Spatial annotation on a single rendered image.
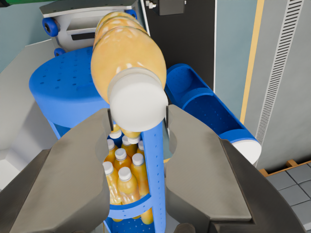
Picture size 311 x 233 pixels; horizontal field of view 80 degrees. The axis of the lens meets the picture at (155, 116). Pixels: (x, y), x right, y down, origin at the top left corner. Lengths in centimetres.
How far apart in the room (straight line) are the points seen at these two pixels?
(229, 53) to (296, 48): 75
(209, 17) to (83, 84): 129
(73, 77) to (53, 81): 4
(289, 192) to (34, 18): 383
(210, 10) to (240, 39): 51
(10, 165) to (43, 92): 27
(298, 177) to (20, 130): 385
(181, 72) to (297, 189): 288
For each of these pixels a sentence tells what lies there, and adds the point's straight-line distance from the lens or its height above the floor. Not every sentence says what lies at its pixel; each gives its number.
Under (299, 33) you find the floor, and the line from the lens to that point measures 236.
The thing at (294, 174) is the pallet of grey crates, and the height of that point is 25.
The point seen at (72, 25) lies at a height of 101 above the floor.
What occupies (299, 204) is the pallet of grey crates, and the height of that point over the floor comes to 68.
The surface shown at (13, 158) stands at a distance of 62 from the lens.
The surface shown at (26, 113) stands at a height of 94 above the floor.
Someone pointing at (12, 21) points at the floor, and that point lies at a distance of 165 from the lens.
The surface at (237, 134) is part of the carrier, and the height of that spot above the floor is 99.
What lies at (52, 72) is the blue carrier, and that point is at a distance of 47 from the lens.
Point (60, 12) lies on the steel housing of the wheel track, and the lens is 58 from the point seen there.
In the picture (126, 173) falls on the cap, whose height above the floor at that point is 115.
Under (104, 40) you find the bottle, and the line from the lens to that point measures 17.
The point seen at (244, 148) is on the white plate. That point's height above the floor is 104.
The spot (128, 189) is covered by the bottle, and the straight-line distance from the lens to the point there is 65.
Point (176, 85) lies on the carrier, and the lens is 165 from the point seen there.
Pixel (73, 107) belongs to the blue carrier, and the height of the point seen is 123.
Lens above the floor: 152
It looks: 49 degrees down
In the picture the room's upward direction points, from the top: 160 degrees clockwise
